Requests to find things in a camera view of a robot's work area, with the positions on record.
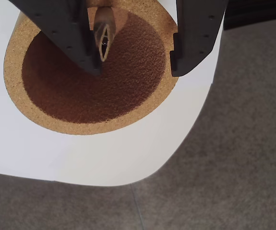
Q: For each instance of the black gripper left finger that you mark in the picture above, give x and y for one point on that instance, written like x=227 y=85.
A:
x=63 y=26

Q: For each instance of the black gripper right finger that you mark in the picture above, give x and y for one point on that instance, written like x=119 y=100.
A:
x=197 y=31

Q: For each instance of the wooden pen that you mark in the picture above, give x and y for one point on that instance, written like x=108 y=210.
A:
x=105 y=28

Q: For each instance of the cork pen holder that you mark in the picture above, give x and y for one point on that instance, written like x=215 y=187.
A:
x=92 y=100

